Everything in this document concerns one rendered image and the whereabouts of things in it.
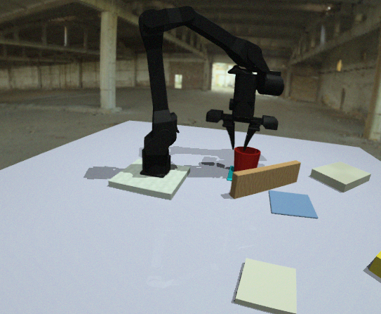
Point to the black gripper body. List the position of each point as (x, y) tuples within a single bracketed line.
[(243, 111)]

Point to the tan wooden block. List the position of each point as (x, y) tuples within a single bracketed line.
[(252, 181)]

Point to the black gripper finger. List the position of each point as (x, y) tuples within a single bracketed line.
[(249, 135), (230, 131)]

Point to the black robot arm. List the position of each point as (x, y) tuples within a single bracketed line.
[(156, 160)]

